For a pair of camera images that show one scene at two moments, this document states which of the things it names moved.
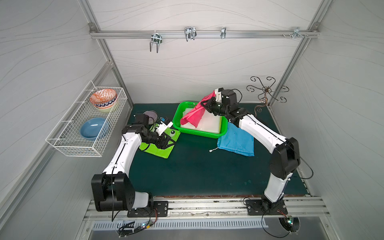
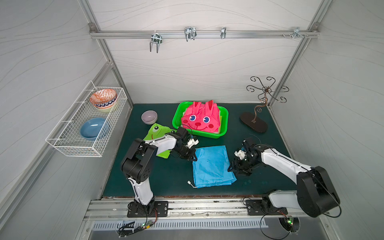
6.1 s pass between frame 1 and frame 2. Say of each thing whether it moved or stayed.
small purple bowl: stayed
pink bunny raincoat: moved
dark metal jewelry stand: stayed
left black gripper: moved
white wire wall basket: stayed
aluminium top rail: stayed
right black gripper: moved
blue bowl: stayed
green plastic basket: stayed
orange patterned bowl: stayed
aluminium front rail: stayed
